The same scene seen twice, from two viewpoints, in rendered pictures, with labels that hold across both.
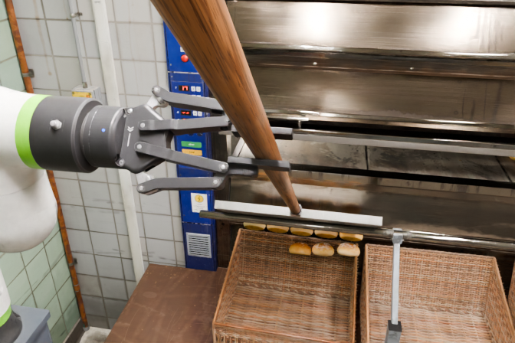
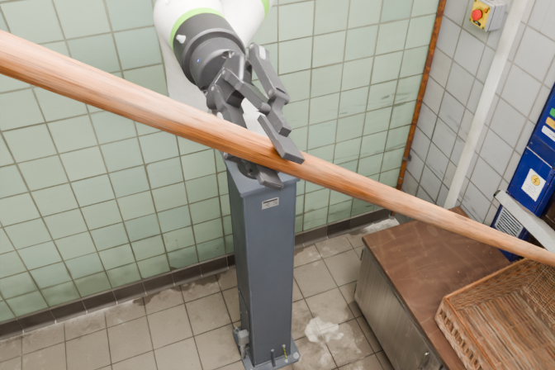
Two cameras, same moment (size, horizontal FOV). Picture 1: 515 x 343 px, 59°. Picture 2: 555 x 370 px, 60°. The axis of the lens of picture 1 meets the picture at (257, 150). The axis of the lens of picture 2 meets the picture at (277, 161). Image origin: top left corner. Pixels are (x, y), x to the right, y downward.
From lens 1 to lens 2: 0.45 m
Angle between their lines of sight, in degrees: 50
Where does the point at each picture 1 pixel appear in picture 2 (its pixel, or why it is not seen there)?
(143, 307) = (417, 235)
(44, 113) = (185, 26)
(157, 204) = (495, 158)
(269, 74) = not seen: outside the picture
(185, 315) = (442, 271)
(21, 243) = not seen: hidden behind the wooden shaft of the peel
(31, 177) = not seen: hidden behind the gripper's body
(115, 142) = (201, 74)
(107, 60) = not seen: outside the picture
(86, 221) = (433, 130)
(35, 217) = (192, 99)
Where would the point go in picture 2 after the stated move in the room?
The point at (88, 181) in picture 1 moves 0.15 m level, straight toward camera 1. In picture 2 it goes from (452, 95) to (439, 111)
